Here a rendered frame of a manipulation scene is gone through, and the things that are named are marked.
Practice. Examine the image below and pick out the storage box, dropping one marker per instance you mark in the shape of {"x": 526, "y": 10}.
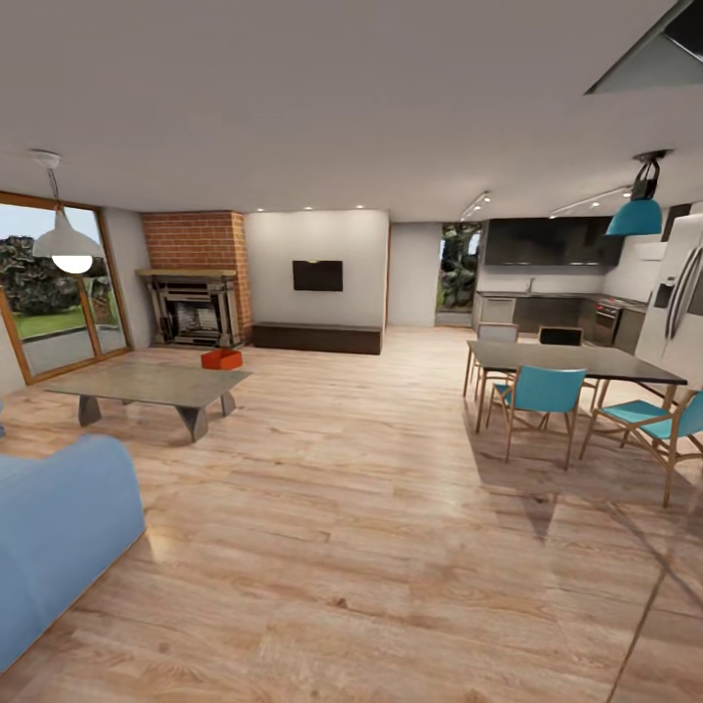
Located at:
{"x": 222, "y": 359}

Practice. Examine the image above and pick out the fixed window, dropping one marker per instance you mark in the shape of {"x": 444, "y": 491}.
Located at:
{"x": 460, "y": 254}

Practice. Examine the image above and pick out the wall mounted tv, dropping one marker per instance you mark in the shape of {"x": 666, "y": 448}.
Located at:
{"x": 319, "y": 275}

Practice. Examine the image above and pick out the oven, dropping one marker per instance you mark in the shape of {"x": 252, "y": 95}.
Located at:
{"x": 607, "y": 323}

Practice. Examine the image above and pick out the door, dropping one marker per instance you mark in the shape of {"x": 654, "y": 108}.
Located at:
{"x": 58, "y": 321}

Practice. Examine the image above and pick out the breakfast table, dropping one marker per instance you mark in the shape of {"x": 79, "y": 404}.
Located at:
{"x": 604, "y": 364}

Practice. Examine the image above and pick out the room light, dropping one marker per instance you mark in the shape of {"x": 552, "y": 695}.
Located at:
{"x": 642, "y": 215}
{"x": 63, "y": 240}

